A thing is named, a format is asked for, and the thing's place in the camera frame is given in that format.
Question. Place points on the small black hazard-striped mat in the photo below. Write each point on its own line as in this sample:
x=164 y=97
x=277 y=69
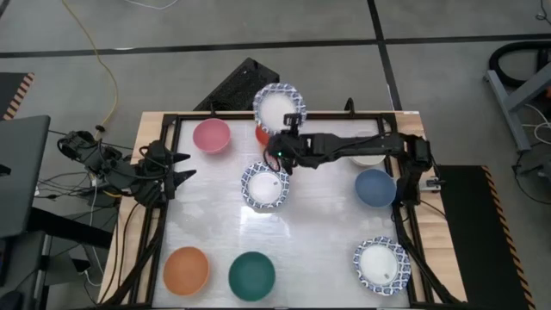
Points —
x=10 y=92

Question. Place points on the green bowl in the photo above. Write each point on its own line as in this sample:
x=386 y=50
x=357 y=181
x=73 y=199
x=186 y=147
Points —
x=251 y=276

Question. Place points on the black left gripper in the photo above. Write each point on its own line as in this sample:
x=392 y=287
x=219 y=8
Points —
x=155 y=176

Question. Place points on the black metal table frame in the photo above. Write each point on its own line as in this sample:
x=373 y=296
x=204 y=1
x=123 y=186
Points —
x=198 y=116

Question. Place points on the pink bowl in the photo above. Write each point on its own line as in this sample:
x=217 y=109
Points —
x=211 y=135

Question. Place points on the dark grey monitor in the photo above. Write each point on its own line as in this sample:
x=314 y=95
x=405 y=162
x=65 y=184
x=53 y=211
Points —
x=21 y=172

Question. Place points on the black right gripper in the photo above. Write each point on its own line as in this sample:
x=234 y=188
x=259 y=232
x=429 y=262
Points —
x=297 y=150

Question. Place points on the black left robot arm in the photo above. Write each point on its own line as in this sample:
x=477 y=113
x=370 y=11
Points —
x=86 y=150

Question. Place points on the grey metal stand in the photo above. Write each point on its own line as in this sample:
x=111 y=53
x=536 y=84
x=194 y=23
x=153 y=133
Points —
x=503 y=99

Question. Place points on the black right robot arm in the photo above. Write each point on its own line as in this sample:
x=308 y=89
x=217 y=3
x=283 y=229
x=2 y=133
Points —
x=353 y=144

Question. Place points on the black desk frame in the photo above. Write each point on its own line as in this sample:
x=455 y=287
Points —
x=64 y=224

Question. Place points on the red bowl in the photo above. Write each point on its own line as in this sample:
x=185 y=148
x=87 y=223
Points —
x=261 y=137

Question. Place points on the small grey control box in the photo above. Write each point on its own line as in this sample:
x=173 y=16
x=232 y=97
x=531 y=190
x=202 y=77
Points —
x=430 y=183

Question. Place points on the black perforated box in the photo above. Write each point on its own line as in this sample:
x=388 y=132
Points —
x=241 y=86

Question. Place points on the large black hazard-striped mat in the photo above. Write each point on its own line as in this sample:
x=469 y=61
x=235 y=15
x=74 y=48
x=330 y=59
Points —
x=469 y=237

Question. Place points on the orange bowl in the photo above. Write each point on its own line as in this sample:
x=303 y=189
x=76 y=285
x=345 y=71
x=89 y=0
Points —
x=186 y=271

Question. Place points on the blue white patterned bowl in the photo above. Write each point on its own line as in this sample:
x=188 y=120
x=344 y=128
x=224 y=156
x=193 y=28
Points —
x=263 y=189
x=379 y=264
x=273 y=107

